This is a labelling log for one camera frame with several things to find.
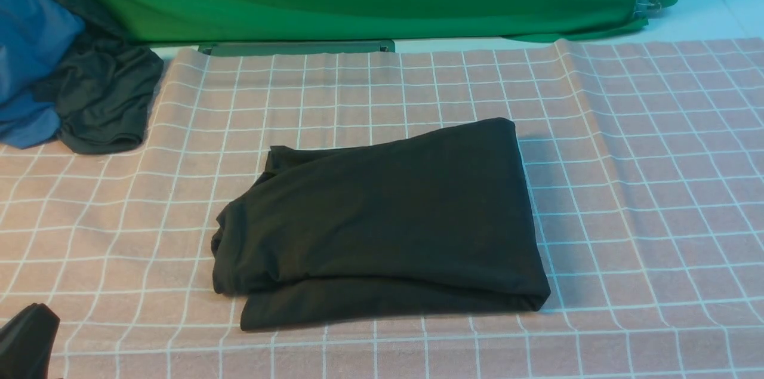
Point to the dark gray crumpled garment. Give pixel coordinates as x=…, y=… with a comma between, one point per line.
x=103, y=87

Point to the pink grid-pattern tablecloth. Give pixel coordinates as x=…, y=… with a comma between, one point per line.
x=644, y=164

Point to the gray metal backdrop bar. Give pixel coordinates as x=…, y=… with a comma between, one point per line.
x=310, y=47

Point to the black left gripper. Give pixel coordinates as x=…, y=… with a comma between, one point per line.
x=27, y=341

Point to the blue crumpled garment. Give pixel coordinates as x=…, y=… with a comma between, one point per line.
x=35, y=35

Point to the dark gray long-sleeve shirt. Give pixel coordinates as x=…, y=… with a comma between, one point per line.
x=437, y=224

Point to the clear backdrop clip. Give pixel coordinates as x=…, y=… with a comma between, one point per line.
x=646, y=8

